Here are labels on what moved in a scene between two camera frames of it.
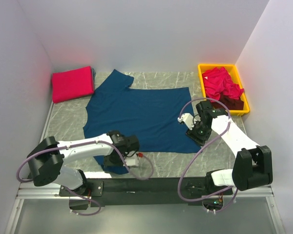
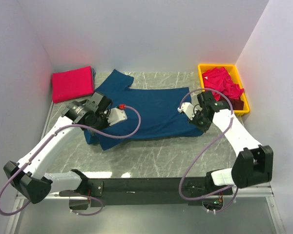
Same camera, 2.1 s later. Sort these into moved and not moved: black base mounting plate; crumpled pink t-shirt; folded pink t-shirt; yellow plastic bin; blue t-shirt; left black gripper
Moved: left black gripper; blue t-shirt
Not moved: crumpled pink t-shirt; yellow plastic bin; folded pink t-shirt; black base mounting plate
